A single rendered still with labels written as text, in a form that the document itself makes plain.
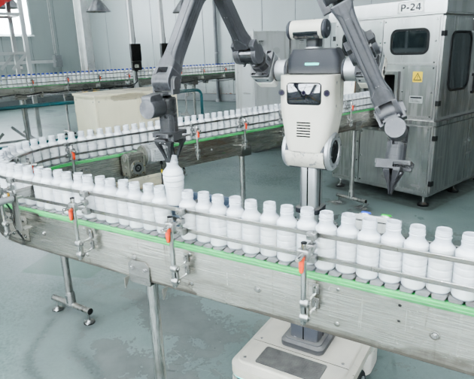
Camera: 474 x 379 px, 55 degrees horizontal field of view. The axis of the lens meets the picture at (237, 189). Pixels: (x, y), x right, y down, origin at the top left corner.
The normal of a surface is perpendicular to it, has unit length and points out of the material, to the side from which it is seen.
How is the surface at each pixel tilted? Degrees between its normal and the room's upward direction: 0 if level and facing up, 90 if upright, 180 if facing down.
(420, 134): 90
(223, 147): 93
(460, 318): 90
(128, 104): 90
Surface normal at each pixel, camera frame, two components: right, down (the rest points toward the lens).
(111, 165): 0.65, 0.20
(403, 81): -0.75, 0.21
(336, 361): -0.04, -0.96
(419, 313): -0.52, 0.26
